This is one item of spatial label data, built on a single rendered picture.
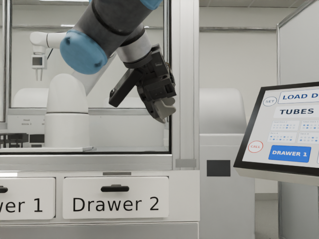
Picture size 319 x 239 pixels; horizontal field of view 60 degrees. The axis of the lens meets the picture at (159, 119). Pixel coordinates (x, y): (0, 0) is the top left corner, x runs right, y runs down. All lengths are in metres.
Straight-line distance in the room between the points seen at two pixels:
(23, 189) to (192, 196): 0.46
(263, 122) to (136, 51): 0.44
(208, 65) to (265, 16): 1.11
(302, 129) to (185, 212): 0.39
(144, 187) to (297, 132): 0.43
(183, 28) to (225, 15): 3.57
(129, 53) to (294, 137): 0.47
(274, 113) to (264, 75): 3.49
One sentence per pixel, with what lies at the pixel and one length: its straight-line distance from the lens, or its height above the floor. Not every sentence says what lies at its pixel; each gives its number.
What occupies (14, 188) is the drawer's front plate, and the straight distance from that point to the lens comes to 0.86.
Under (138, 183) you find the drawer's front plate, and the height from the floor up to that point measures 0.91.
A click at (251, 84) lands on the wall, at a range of 4.25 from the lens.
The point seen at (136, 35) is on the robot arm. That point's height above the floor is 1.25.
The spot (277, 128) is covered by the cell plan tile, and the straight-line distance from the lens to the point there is 0.82.
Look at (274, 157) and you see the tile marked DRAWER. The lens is 0.76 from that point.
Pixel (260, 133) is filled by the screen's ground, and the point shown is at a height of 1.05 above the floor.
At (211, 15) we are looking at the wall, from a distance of 4.35.
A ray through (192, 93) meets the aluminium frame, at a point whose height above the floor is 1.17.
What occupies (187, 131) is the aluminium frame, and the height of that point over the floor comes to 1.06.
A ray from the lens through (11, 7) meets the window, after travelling 0.95.
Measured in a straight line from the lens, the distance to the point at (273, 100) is 0.90.
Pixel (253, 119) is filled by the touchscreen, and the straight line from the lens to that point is 0.87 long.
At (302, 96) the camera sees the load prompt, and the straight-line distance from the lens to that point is 0.88.
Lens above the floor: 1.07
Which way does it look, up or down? 1 degrees up
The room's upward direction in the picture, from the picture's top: straight up
